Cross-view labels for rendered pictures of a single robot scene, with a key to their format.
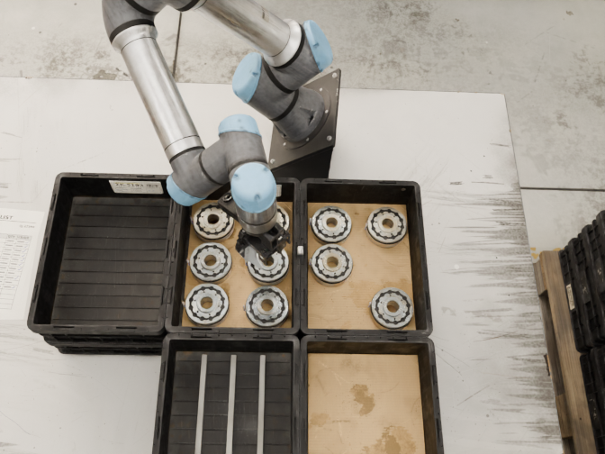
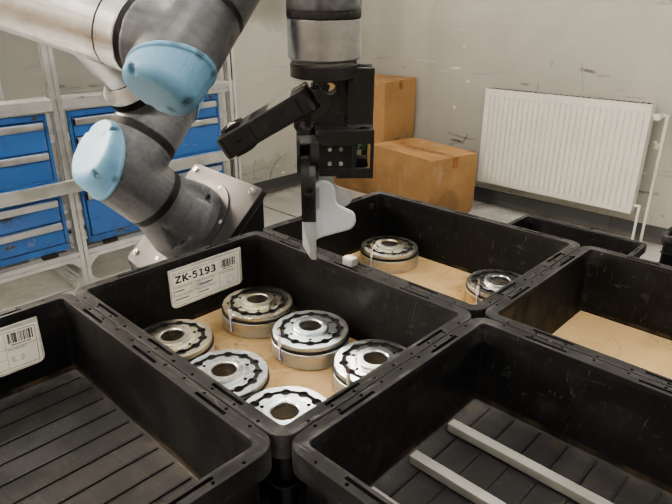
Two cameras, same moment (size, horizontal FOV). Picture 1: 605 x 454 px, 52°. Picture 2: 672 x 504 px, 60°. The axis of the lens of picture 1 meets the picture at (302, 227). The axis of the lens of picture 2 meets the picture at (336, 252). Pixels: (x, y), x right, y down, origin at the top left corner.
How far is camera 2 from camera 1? 113 cm
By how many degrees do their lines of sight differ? 49
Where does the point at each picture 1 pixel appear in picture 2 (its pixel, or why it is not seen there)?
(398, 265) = (443, 273)
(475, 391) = not seen: hidden behind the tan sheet
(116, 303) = not seen: outside the picture
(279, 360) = (476, 416)
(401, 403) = (648, 349)
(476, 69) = not seen: hidden behind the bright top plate
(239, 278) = (288, 381)
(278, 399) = (551, 455)
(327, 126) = (235, 192)
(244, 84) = (104, 147)
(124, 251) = (22, 480)
